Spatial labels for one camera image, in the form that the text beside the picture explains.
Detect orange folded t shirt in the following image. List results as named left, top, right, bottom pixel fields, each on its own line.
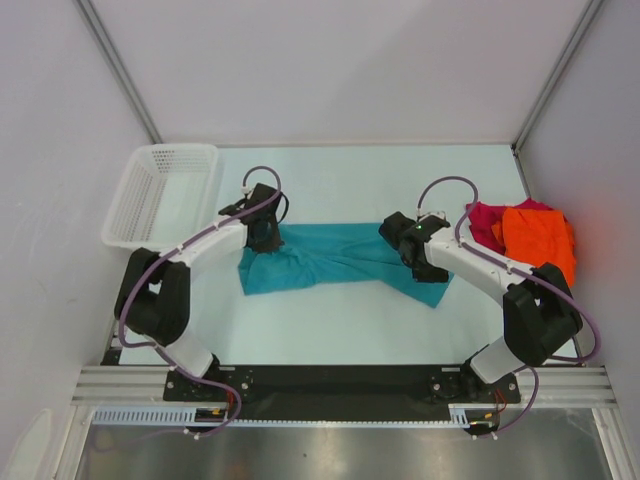
left=491, top=207, right=577, bottom=287

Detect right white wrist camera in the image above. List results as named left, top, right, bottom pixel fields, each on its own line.
left=417, top=211, right=447, bottom=222

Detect magenta folded t shirt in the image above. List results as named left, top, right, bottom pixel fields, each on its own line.
left=469, top=199, right=551, bottom=254

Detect white plastic basket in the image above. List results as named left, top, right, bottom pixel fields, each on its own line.
left=101, top=143, right=223, bottom=250

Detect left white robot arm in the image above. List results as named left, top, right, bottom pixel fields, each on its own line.
left=114, top=183, right=286, bottom=400

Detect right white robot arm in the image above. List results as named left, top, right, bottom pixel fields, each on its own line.
left=379, top=212, right=583, bottom=401

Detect teal t shirt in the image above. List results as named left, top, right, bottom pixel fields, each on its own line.
left=238, top=223, right=450, bottom=308

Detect aluminium frame rail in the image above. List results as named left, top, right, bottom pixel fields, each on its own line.
left=71, top=366, right=617, bottom=408

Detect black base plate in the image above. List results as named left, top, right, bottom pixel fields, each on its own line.
left=163, top=363, right=521, bottom=422

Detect white slotted cable duct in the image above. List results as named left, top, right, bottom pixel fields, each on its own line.
left=92, top=406, right=491, bottom=429

